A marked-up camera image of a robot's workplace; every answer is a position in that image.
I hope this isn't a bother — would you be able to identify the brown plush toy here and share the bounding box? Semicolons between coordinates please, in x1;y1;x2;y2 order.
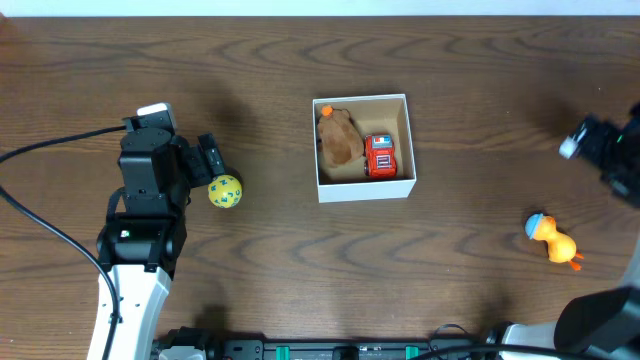
317;105;364;168

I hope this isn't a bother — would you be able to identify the red toy fire truck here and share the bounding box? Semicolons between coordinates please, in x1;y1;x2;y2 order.
364;134;397;179

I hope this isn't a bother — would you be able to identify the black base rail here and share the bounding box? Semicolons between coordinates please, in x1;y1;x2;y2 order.
149;327;478;360

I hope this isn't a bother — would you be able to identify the yellow ball with blue letters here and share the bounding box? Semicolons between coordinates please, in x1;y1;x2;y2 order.
207;175;243;209

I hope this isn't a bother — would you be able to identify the orange rubber duck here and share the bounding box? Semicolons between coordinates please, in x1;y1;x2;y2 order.
525;213;584;271

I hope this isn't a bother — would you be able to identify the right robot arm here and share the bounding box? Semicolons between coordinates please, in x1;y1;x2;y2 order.
487;105;639;359

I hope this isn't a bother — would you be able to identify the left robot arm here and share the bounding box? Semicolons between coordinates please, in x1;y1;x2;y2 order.
88;128;225;359

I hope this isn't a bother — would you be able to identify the white cardboard box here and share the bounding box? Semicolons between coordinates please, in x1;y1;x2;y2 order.
312;94;417;203

